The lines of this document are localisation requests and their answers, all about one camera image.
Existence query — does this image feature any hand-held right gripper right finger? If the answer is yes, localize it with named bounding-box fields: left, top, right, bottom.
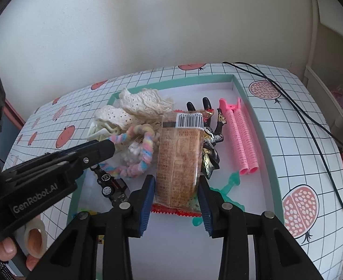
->
left=198, top=176, right=324, bottom=280

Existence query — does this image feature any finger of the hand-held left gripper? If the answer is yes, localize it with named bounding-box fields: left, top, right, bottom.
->
left=59, top=139, right=116, bottom=181

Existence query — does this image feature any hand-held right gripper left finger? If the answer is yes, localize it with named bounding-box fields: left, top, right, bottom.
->
left=27, top=175, right=156, bottom=280

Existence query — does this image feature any green plastic toy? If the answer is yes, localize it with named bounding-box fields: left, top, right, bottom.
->
left=193, top=172, right=245, bottom=228

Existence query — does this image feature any black toy car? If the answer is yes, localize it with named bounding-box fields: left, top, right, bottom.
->
left=90, top=165, right=129, bottom=207

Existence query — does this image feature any teal and white box lid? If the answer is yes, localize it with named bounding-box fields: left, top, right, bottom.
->
left=66, top=74, right=284, bottom=240

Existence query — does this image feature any pastel braided hair tie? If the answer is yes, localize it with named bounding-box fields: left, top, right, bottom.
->
left=97, top=124, right=156, bottom=179

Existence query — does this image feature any brown snack packet red edge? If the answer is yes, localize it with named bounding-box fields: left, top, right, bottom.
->
left=152, top=110, right=205, bottom=218

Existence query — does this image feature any black gold action figure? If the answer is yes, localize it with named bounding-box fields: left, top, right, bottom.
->
left=186, top=97, right=227, bottom=180

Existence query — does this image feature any cream lace scrunchie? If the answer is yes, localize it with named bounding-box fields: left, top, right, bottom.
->
left=95, top=88, right=175, bottom=129

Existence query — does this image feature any person's left hand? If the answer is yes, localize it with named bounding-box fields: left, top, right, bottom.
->
left=0, top=227, right=45, bottom=272

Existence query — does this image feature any pink furniture edge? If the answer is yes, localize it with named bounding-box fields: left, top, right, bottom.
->
left=2, top=99, right=26, bottom=132

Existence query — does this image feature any pomegranate print grid tablecloth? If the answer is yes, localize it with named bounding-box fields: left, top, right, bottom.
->
left=0, top=63, right=343, bottom=280

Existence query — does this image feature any white wooden shelf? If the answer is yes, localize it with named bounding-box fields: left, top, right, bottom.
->
left=303, top=0, right=343, bottom=152

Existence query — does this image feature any white plastic ring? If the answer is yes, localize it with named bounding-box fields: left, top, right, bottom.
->
left=22, top=218, right=47, bottom=259

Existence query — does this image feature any black cable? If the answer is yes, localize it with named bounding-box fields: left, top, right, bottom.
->
left=222, top=61, right=343, bottom=218

